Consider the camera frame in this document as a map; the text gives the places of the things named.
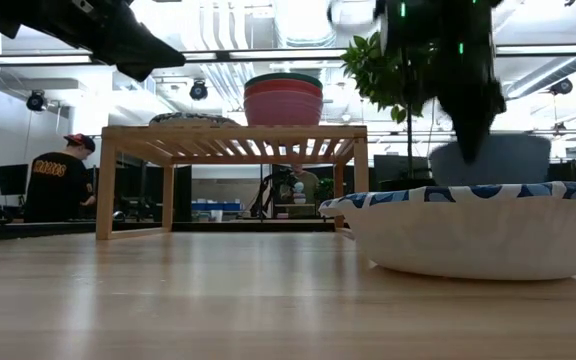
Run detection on small tree in black pot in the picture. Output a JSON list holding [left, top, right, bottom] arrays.
[[340, 32, 439, 194]]

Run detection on green plastic bowl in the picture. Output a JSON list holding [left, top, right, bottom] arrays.
[[244, 72, 324, 90]]

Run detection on blue patterned paper bowl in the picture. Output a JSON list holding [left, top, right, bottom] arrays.
[[319, 180, 576, 281], [150, 112, 239, 121], [148, 118, 242, 127]]

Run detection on small plant in white pot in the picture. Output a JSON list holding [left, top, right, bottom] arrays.
[[316, 177, 336, 202]]

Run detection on black ceiling spotlight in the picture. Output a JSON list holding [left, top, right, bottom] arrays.
[[25, 89, 48, 113], [189, 78, 210, 102], [549, 77, 575, 97]]

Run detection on black computer monitor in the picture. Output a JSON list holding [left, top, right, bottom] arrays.
[[0, 163, 30, 197]]

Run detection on slatted wooden shelf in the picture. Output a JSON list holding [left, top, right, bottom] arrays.
[[95, 124, 370, 241]]

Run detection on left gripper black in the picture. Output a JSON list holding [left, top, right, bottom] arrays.
[[0, 0, 187, 83]]

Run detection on row of blue bins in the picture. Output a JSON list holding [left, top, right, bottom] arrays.
[[191, 201, 243, 212]]

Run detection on person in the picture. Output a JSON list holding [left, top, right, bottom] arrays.
[[281, 163, 322, 219], [22, 132, 97, 224]]

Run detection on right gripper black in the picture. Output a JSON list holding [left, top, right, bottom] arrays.
[[385, 44, 507, 164]]

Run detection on black aluminium table frame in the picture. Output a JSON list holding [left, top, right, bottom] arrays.
[[0, 219, 342, 245]]

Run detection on red plastic bowl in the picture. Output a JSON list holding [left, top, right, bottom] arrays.
[[244, 78, 324, 100]]

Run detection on pink plastic bowl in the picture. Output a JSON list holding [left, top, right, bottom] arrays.
[[244, 89, 324, 126]]

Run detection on blue plastic bowl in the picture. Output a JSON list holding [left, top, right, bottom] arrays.
[[428, 133, 553, 187]]

